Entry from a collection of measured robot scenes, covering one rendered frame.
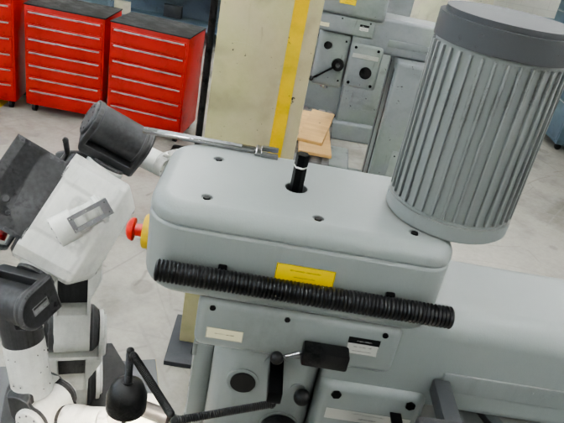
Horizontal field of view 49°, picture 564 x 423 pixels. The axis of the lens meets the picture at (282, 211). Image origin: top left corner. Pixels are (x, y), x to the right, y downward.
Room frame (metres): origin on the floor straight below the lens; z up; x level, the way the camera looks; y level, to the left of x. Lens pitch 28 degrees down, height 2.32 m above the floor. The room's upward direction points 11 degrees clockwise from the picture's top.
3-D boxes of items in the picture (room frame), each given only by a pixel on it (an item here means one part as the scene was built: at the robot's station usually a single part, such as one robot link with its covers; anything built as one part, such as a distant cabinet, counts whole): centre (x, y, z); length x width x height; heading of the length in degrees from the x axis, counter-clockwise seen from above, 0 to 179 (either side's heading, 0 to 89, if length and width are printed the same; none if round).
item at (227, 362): (0.90, -0.02, 1.47); 0.21 x 0.19 x 0.32; 3
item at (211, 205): (0.91, -0.03, 1.81); 0.47 x 0.26 x 0.16; 93
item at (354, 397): (0.91, -0.21, 1.47); 0.24 x 0.19 x 0.26; 3
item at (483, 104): (0.92, -0.26, 2.05); 0.20 x 0.20 x 0.32
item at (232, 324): (0.91, -0.06, 1.68); 0.34 x 0.24 x 0.10; 93
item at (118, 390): (0.79, 0.21, 1.48); 0.07 x 0.07 x 0.06
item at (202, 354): (0.90, 0.09, 1.45); 0.04 x 0.04 x 0.21; 3
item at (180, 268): (0.76, -0.06, 1.79); 0.45 x 0.04 x 0.04; 93
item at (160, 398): (0.72, 0.15, 1.58); 0.17 x 0.01 x 0.01; 40
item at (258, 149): (1.01, 0.15, 1.89); 0.24 x 0.04 x 0.01; 93
